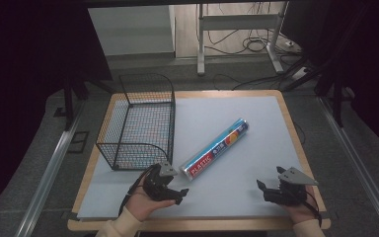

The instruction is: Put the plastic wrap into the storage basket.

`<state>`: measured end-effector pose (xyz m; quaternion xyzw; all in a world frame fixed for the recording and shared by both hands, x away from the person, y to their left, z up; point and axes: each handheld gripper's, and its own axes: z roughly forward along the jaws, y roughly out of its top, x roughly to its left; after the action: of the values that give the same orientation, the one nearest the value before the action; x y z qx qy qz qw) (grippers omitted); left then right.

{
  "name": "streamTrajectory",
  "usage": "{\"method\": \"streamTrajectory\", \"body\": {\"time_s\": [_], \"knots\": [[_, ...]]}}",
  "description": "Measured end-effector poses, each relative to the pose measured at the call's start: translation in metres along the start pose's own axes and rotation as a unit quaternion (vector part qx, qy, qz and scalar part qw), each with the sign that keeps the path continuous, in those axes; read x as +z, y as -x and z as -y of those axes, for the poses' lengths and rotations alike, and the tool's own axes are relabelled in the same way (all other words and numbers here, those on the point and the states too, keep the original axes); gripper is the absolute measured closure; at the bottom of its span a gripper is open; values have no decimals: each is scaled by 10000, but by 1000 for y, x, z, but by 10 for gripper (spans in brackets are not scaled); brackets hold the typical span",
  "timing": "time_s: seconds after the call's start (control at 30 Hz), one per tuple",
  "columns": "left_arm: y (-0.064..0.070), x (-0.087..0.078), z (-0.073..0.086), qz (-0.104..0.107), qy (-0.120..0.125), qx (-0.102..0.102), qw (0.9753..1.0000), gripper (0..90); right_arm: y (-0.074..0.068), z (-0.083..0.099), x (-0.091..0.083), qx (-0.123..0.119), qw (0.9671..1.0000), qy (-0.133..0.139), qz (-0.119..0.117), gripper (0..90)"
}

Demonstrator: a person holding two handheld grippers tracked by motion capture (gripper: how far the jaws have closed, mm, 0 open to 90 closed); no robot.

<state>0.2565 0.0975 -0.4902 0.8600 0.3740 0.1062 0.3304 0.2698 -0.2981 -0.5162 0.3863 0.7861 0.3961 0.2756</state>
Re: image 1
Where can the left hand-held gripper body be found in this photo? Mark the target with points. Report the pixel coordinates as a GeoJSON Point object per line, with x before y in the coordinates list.
{"type": "Point", "coordinates": [158, 184]}

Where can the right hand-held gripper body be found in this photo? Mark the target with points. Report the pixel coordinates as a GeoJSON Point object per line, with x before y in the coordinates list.
{"type": "Point", "coordinates": [291, 189]}

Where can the blue plastic wrap roll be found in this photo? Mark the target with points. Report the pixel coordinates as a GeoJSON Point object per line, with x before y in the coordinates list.
{"type": "Point", "coordinates": [215, 149]}

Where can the person's right hand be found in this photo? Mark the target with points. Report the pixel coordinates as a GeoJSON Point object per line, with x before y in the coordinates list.
{"type": "Point", "coordinates": [301, 210]}

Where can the person's left hand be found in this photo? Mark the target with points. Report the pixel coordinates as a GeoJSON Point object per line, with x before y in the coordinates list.
{"type": "Point", "coordinates": [144, 204]}

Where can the light blue table mat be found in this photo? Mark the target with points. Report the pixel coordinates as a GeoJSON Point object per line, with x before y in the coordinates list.
{"type": "Point", "coordinates": [230, 108]}

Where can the black metal stand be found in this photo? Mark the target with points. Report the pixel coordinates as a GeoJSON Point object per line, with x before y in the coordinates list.
{"type": "Point", "coordinates": [68, 98]}
{"type": "Point", "coordinates": [337, 95]}

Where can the white power strip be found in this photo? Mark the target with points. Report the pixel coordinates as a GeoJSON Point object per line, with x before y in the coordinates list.
{"type": "Point", "coordinates": [300, 73]}

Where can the grey cabinet panel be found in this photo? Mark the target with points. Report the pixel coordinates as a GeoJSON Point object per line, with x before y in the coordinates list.
{"type": "Point", "coordinates": [130, 29]}

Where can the silver metal floor rail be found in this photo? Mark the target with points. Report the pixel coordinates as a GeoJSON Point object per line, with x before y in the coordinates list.
{"type": "Point", "coordinates": [358, 161]}
{"type": "Point", "coordinates": [51, 164]}

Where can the white metal desk frame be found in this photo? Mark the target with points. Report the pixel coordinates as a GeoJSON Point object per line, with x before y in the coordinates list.
{"type": "Point", "coordinates": [237, 21]}

